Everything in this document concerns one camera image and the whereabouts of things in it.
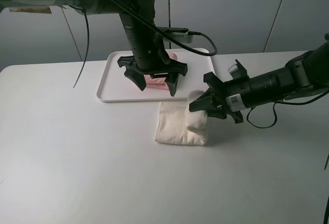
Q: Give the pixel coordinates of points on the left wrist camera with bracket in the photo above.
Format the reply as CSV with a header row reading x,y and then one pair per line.
x,y
181,35

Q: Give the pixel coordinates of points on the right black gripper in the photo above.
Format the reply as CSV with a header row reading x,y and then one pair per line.
x,y
231,97

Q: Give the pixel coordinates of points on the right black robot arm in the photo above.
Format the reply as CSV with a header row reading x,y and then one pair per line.
x,y
303,76

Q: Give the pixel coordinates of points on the white rectangular plastic tray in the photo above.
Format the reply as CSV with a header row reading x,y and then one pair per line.
x,y
115,87

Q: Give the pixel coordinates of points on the cream white terry towel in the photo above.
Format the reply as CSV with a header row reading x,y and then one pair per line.
x,y
178,126

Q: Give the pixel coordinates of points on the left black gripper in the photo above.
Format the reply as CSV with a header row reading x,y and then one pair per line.
x,y
136,73

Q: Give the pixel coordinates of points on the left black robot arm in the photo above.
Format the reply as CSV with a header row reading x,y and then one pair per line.
x,y
149,57

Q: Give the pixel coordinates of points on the pink terry towel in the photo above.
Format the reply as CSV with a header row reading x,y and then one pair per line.
x,y
158,83

